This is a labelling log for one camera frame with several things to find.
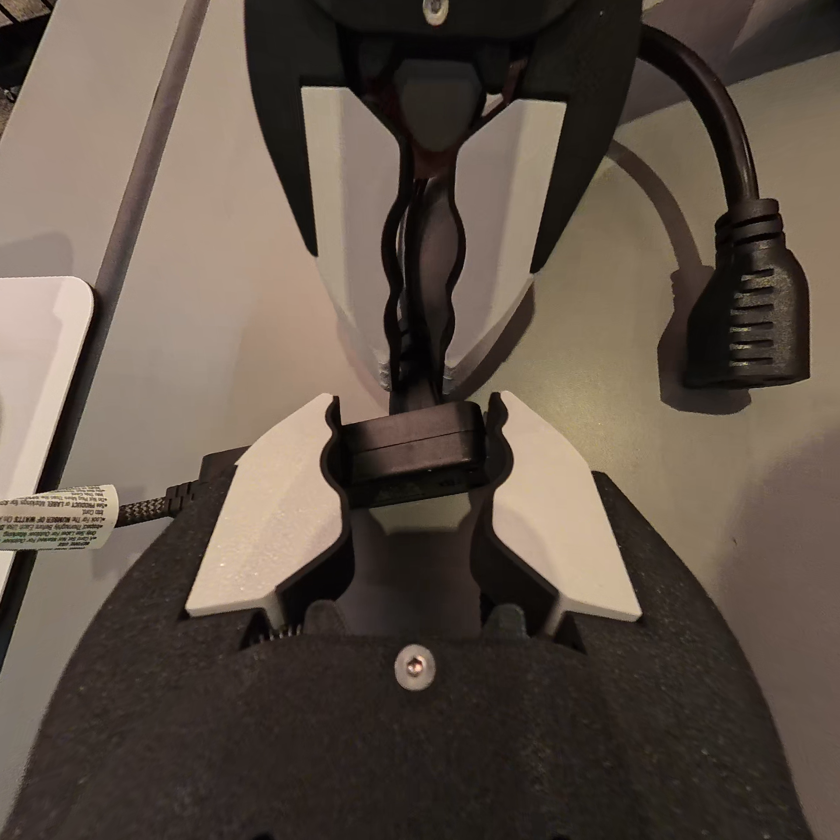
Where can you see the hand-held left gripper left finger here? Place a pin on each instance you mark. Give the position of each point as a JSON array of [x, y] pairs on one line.
[[275, 518]]

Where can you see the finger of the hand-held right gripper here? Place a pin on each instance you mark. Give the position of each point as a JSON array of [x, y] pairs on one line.
[[505, 210], [341, 197]]

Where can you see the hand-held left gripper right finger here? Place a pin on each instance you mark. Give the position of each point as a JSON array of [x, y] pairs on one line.
[[558, 525]]

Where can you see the black power strip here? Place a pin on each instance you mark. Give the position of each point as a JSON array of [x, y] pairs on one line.
[[413, 439]]

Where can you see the document holder with white base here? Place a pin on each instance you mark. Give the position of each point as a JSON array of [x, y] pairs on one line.
[[39, 394]]

